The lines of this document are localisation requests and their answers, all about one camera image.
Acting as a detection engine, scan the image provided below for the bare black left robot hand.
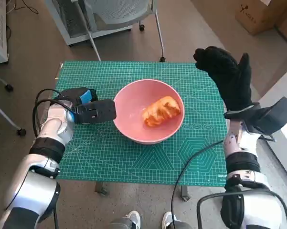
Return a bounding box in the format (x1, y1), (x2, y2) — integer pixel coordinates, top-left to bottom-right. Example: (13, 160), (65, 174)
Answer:
(53, 87), (98, 105)

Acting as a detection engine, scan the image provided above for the grey mesh office chair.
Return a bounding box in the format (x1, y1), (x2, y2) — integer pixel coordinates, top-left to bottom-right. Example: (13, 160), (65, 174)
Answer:
(77, 0), (167, 62)

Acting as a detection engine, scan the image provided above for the white left robot foot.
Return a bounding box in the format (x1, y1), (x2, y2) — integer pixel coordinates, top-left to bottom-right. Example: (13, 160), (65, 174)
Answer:
(128, 210), (141, 229)

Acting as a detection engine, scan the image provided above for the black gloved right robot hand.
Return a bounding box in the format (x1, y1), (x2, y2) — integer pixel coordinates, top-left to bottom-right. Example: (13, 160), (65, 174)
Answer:
(193, 46), (260, 112)

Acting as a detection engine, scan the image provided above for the orange ridged bread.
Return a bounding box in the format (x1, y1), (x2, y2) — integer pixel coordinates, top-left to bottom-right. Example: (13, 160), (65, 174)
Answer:
(142, 95), (181, 127)

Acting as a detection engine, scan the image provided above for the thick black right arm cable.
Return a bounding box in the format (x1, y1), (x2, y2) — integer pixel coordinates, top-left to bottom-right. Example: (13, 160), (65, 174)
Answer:
(197, 189), (287, 229)

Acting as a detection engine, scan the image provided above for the grey chair base with casters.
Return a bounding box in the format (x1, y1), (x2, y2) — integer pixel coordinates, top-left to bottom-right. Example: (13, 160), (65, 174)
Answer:
(0, 73), (27, 136)

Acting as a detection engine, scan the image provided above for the small cardboard box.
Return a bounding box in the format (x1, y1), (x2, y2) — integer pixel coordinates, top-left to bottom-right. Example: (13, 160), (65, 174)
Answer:
(235, 0), (287, 36)

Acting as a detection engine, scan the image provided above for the metal table leg bracket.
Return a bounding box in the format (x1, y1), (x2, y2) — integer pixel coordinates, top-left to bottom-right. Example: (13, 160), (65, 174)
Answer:
(95, 182), (108, 196)
(180, 186), (191, 202)

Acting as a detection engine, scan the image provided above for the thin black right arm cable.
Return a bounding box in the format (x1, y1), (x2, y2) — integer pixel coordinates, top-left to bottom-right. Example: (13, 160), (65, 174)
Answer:
(170, 140), (224, 229)

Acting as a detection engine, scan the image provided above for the white frame cabinet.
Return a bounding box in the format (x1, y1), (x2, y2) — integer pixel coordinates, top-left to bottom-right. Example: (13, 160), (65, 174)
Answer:
(44, 0), (132, 46)

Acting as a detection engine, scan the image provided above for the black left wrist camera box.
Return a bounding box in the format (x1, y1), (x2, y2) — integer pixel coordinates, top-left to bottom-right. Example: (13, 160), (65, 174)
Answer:
(74, 99), (117, 124)

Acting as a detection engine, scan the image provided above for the green cutting mat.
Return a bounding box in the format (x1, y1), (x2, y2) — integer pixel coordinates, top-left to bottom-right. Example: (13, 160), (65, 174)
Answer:
(46, 61), (227, 187)

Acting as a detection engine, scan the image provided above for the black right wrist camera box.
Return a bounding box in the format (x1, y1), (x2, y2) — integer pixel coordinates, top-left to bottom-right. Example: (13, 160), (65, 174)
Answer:
(243, 96), (287, 141)

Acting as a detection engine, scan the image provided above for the pink bowl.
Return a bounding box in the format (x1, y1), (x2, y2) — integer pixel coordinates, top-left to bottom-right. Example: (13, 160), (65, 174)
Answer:
(112, 80), (185, 145)

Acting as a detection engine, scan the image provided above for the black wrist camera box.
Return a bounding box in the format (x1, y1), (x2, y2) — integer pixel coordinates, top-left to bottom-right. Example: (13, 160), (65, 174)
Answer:
(74, 99), (117, 124)
(243, 96), (287, 141)

